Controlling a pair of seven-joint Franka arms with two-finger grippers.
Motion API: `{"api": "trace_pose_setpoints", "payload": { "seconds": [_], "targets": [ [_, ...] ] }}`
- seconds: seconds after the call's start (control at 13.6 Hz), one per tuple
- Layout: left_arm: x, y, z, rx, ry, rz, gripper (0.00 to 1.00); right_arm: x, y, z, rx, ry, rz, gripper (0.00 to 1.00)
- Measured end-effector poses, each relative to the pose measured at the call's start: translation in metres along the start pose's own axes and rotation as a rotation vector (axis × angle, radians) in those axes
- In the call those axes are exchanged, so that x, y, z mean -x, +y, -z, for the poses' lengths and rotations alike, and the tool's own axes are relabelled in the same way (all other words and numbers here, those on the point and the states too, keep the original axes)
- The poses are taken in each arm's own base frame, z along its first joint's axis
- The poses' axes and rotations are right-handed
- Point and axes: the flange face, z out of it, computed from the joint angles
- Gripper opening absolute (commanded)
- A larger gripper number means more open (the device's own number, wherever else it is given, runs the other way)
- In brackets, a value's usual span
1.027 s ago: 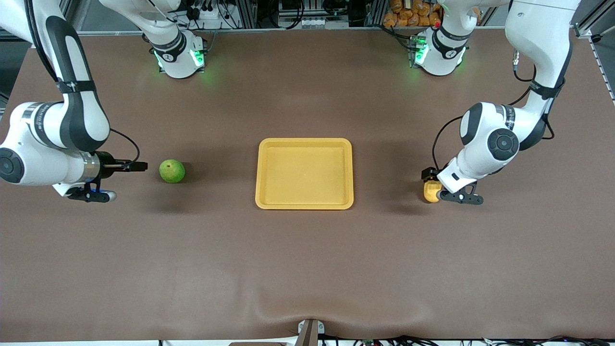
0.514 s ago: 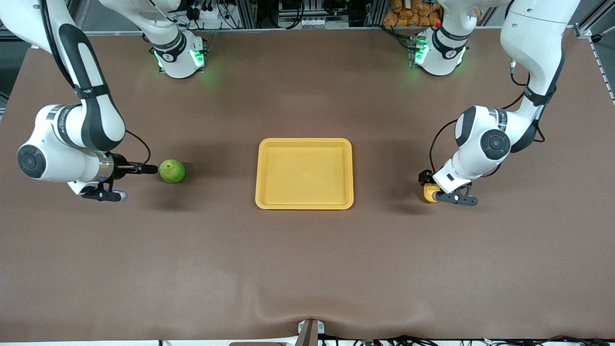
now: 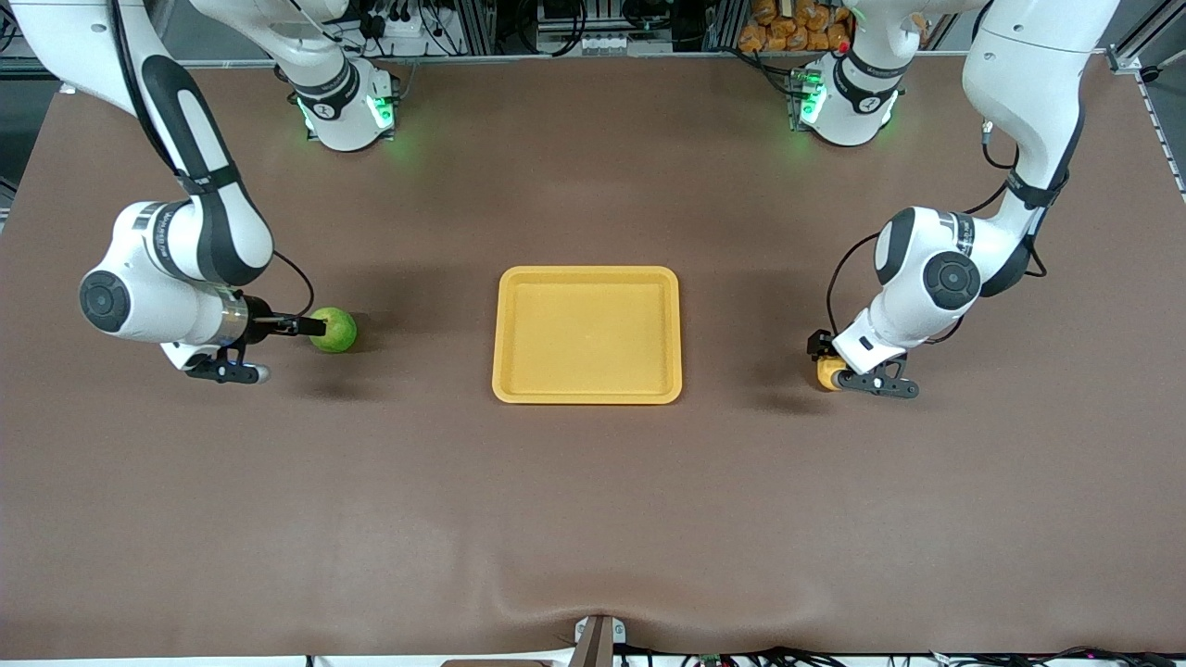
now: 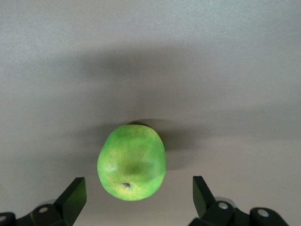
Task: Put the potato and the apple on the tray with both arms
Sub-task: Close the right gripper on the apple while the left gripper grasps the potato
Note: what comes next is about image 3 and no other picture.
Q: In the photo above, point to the aluminium frame corner profile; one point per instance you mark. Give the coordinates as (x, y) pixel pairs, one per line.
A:
(1144, 46)

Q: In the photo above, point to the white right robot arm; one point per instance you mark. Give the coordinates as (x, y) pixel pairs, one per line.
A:
(139, 296)

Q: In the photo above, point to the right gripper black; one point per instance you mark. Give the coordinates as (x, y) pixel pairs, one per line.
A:
(261, 319)

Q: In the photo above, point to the green apple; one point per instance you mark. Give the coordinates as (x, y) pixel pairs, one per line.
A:
(338, 335)

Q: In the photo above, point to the white terminal block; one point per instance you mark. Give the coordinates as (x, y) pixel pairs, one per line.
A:
(604, 42)

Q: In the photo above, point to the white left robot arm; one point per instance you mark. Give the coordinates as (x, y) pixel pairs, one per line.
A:
(1019, 74)

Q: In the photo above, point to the aluminium table edge rail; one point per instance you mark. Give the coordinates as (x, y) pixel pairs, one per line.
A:
(649, 56)

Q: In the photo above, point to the yellow plastic tray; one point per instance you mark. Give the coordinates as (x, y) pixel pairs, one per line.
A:
(588, 338)

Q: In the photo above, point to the brown table mat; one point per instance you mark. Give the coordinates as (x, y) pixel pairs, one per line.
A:
(593, 509)

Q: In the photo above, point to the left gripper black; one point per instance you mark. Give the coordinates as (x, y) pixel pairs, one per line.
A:
(818, 346)

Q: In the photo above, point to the metal clamp bracket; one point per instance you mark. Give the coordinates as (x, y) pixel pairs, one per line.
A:
(598, 641)

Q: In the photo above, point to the pile of orange breads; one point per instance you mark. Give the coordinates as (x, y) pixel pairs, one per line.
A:
(788, 28)

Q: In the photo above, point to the white power strip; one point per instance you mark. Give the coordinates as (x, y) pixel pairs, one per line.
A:
(403, 30)

